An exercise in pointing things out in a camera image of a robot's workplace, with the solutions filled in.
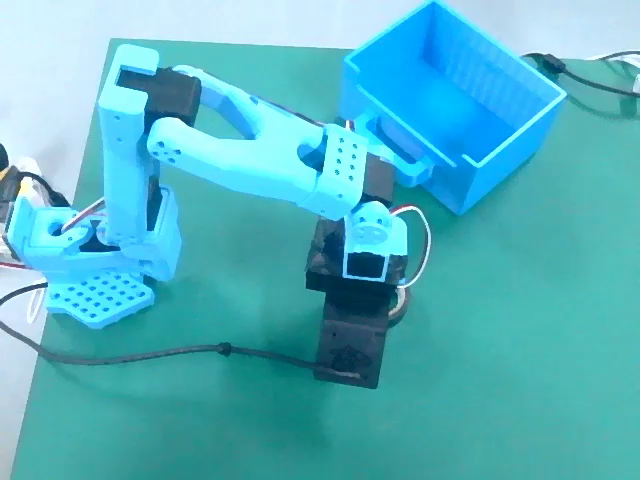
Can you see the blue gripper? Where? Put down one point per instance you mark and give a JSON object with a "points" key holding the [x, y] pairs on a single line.
{"points": [[324, 260]]}

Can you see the black tape roll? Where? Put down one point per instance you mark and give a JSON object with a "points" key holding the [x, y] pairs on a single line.
{"points": [[403, 310]]}

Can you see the blue perforated robot base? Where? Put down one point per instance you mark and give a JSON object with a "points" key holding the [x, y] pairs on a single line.
{"points": [[95, 300]]}

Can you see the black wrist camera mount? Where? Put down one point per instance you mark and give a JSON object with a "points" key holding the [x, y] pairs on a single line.
{"points": [[350, 340]]}

